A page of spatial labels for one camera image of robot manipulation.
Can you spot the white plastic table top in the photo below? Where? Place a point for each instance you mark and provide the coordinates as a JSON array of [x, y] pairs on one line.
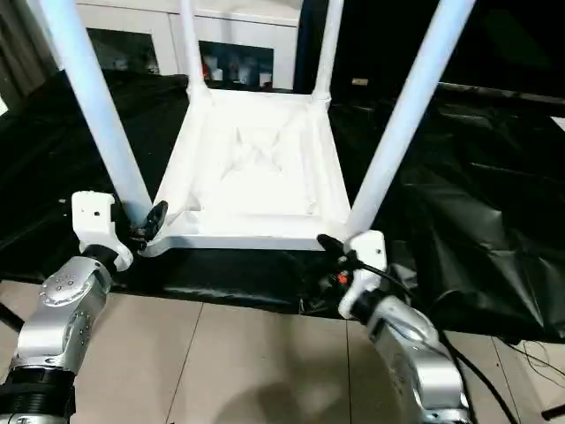
[[256, 199]]

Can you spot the white plastic table leg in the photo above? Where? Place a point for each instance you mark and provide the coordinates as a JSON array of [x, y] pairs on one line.
[[397, 123], [329, 48], [101, 110], [192, 53]]

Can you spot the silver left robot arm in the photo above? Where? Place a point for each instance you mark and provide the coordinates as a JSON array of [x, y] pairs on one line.
[[57, 309]]

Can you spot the black table mat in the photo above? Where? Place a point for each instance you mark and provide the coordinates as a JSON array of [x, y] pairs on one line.
[[463, 221]]

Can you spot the black case with yellow label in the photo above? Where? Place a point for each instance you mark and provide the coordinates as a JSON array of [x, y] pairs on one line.
[[375, 44]]

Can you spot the grey curtain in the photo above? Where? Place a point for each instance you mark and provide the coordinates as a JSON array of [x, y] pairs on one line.
[[22, 53]]

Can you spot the white sideboard cabinet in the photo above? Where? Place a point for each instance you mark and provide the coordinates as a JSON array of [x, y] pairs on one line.
[[247, 22]]

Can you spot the grey metal bar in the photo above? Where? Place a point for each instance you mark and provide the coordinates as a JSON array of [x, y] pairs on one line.
[[499, 93]]

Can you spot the black stand leg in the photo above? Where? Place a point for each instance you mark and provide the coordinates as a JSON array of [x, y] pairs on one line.
[[554, 412]]

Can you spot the white flat board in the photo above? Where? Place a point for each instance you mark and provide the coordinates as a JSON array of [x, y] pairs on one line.
[[559, 123]]

